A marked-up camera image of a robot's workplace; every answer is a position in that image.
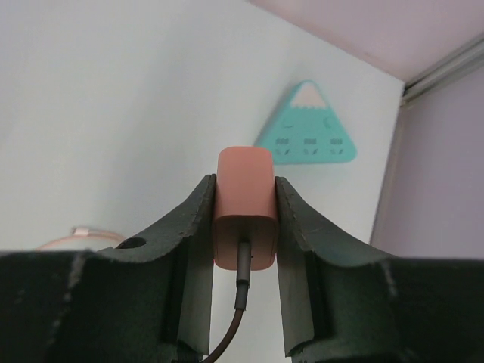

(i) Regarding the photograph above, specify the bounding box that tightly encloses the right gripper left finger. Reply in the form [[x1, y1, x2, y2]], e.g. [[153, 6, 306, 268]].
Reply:
[[1, 175, 216, 362]]

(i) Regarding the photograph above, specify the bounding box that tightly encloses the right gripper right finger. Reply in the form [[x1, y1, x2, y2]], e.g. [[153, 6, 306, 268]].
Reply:
[[275, 177, 483, 362]]

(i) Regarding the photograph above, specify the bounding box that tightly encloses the pink charger plug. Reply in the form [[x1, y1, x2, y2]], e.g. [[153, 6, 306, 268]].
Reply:
[[213, 146, 278, 271]]

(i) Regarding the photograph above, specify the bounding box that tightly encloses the teal triangular power strip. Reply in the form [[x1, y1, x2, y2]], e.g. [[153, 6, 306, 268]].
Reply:
[[255, 79, 357, 165]]

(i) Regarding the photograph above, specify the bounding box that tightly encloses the aluminium frame rail right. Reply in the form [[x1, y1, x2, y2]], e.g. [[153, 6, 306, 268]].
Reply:
[[401, 33, 483, 107]]

